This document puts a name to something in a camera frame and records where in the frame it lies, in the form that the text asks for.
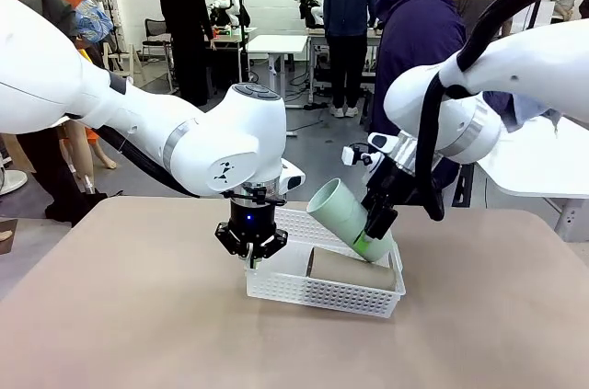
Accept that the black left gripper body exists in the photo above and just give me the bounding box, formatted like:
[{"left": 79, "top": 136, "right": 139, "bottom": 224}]
[{"left": 228, "top": 197, "right": 279, "bottom": 244}]

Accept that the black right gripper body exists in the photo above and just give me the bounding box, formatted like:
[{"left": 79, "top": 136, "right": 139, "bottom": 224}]
[{"left": 361, "top": 159, "right": 423, "bottom": 212}]

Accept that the pale green plastic cup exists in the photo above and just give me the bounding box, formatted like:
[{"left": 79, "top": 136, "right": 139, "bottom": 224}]
[{"left": 306, "top": 177, "right": 397, "bottom": 264}]

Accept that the white perforated plastic basket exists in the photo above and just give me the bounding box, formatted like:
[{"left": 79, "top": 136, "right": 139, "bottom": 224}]
[{"left": 244, "top": 206, "right": 408, "bottom": 319}]

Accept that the light blue cleaning cloth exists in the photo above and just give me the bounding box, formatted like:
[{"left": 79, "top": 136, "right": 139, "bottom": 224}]
[{"left": 504, "top": 93, "right": 563, "bottom": 133}]

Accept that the black stool under table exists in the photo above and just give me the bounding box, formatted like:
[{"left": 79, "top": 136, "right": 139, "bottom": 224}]
[{"left": 451, "top": 162, "right": 476, "bottom": 207}]

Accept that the white table with rounded corner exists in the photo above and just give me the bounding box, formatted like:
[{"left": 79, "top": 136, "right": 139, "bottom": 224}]
[{"left": 475, "top": 114, "right": 589, "bottom": 243}]

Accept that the person in purple jacket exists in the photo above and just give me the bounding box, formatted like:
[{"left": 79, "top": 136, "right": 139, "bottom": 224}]
[{"left": 366, "top": 0, "right": 468, "bottom": 142}]

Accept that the white rectangular standing desk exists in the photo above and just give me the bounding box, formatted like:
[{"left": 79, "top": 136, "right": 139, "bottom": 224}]
[{"left": 246, "top": 33, "right": 310, "bottom": 110}]

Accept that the wooden top workbench desk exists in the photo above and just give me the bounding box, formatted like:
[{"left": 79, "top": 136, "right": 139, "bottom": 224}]
[{"left": 202, "top": 26, "right": 260, "bottom": 101}]

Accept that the person in blue jacket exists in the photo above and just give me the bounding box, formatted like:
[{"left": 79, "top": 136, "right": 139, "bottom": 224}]
[{"left": 322, "top": 0, "right": 377, "bottom": 120}]

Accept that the white humanoid robot with backpack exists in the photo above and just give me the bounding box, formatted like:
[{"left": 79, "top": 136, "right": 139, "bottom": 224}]
[{"left": 289, "top": 0, "right": 330, "bottom": 31}]

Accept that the small wooden step stool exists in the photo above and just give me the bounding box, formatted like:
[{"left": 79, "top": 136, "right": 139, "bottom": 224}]
[{"left": 101, "top": 41, "right": 144, "bottom": 86}]

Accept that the black office chair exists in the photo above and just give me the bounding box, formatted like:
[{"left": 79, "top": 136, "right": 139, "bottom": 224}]
[{"left": 141, "top": 17, "right": 169, "bottom": 62}]

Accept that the person in black clothes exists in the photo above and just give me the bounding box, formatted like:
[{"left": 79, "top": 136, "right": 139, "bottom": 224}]
[{"left": 158, "top": 0, "right": 216, "bottom": 108}]

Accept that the white round fan base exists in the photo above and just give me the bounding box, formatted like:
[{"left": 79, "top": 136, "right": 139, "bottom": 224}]
[{"left": 0, "top": 154, "right": 29, "bottom": 198}]

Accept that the mannequin in orange clothing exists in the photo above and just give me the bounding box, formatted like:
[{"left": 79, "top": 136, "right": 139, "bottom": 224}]
[{"left": 19, "top": 0, "right": 119, "bottom": 183}]

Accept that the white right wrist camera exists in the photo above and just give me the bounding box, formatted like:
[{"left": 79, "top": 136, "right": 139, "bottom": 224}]
[{"left": 341, "top": 131, "right": 398, "bottom": 170}]

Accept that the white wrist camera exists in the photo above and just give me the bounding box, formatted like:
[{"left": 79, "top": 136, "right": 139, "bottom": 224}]
[
  {"left": 341, "top": 131, "right": 398, "bottom": 170},
  {"left": 279, "top": 159, "right": 307, "bottom": 193}
]

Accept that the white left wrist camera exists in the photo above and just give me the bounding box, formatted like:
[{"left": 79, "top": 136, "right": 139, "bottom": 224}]
[{"left": 279, "top": 159, "right": 307, "bottom": 193}]

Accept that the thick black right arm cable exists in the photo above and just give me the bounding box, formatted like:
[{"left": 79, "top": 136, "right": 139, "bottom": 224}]
[{"left": 415, "top": 0, "right": 589, "bottom": 223}]

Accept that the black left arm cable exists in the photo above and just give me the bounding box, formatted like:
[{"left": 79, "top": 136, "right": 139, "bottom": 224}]
[{"left": 93, "top": 125, "right": 201, "bottom": 200}]

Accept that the white humanoid robot with cables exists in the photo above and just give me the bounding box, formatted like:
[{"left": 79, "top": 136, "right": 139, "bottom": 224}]
[{"left": 209, "top": 0, "right": 252, "bottom": 30}]

